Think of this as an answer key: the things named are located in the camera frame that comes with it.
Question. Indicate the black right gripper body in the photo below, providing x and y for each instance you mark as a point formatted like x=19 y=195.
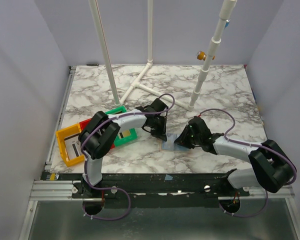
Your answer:
x=188 y=136

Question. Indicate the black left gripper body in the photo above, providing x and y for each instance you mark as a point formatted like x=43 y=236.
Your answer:
x=155 y=117

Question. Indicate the beige card holder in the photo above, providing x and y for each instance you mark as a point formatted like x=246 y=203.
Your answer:
x=177 y=148

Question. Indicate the silver card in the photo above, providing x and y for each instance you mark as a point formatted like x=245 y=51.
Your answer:
x=169 y=144

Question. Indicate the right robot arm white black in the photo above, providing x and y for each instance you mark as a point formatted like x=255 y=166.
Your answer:
x=270 y=167

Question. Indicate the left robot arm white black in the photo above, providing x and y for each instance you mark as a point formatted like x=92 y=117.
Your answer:
x=97 y=138

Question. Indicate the gold credit card in bin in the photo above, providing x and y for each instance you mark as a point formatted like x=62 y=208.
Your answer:
x=124 y=134

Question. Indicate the green plastic bin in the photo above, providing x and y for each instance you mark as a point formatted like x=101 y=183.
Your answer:
x=118 y=142

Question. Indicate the orange knob on pipe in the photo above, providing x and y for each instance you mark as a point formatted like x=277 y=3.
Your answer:
x=201 y=56

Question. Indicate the red plastic bin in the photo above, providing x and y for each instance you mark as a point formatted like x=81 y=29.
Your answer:
x=84 y=123

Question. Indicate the yellow plastic bin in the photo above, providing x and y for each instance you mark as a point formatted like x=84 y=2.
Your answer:
x=63 y=134

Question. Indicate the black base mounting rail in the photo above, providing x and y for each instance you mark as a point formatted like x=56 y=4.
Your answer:
x=158 y=190

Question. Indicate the aluminium extrusion rail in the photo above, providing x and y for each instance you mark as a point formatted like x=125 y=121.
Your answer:
x=45 y=189

